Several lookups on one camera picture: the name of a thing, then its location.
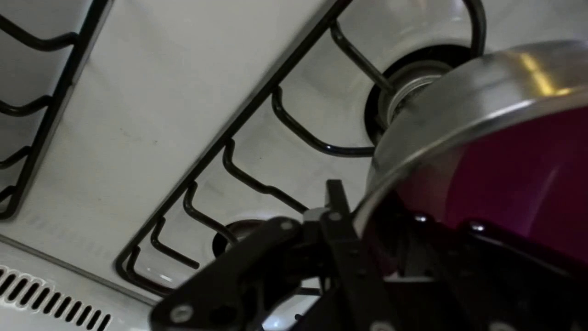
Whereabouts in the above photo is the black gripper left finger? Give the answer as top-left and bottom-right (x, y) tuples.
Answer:
(149, 179), (393, 331)

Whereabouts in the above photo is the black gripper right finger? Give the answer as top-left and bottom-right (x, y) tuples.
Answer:
(373, 208), (588, 331)

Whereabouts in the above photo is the silver bowl magenta inside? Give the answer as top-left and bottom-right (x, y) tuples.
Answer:
(351, 39), (588, 272)

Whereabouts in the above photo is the round gas burner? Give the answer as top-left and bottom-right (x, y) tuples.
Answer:
(363, 43), (474, 146)
(209, 217), (264, 260)

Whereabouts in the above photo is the black stove grate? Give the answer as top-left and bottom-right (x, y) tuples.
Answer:
(0, 0), (112, 221)
(114, 0), (488, 300)

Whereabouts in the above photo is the white gas stove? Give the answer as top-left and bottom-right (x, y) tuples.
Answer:
(0, 0), (588, 331)

